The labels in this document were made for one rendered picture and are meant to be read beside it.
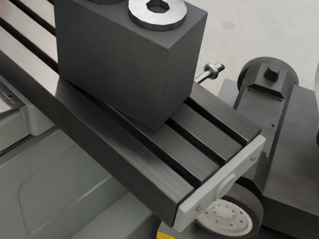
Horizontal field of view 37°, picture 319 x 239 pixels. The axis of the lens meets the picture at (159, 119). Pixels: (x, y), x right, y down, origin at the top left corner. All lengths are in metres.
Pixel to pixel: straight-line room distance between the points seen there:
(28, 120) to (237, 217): 0.60
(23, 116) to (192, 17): 0.44
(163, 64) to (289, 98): 0.84
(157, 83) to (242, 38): 1.91
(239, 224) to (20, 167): 0.59
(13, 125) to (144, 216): 0.71
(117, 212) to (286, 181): 0.58
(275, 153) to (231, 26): 1.44
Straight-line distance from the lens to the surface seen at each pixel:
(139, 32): 0.71
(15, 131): 1.04
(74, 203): 1.42
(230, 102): 1.69
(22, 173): 1.13
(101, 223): 1.58
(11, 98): 0.98
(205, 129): 0.84
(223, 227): 1.35
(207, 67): 1.57
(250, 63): 1.60
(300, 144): 1.41
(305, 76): 2.53
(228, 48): 2.55
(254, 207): 1.23
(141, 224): 1.59
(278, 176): 1.31
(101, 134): 0.81
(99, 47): 0.78
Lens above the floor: 1.58
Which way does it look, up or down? 48 degrees down
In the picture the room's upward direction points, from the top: 9 degrees clockwise
